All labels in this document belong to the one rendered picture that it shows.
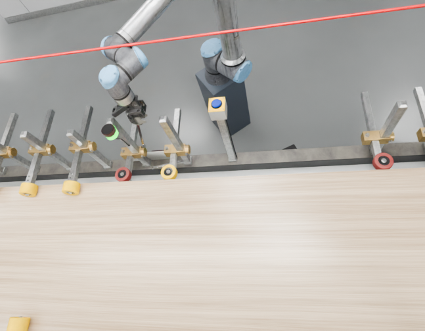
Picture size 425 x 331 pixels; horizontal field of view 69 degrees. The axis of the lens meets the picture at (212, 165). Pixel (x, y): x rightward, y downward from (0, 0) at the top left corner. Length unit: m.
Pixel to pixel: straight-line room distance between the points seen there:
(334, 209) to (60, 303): 1.28
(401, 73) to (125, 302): 2.67
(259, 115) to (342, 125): 0.67
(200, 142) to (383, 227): 1.66
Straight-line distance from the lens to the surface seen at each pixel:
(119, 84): 1.36
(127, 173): 1.65
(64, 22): 4.47
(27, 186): 1.86
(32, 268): 1.78
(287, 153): 1.75
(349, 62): 3.09
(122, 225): 1.57
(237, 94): 2.29
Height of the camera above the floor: 2.26
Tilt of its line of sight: 63 degrees down
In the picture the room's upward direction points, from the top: 24 degrees counter-clockwise
